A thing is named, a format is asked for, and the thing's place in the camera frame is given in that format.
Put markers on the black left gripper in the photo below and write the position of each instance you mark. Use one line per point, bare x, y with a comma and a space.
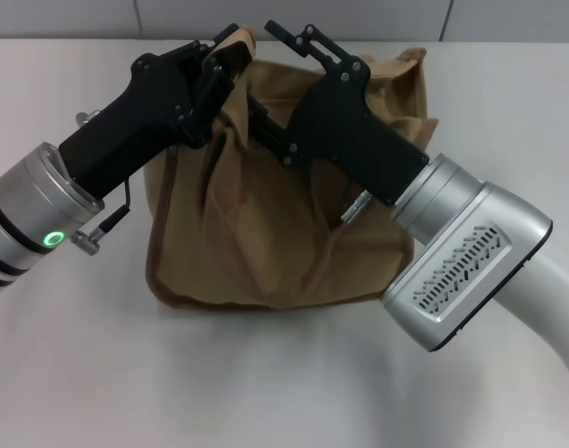
140, 116

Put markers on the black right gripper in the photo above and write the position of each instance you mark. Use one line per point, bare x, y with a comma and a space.
345, 126

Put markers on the khaki canvas food bag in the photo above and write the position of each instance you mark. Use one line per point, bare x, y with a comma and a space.
247, 233

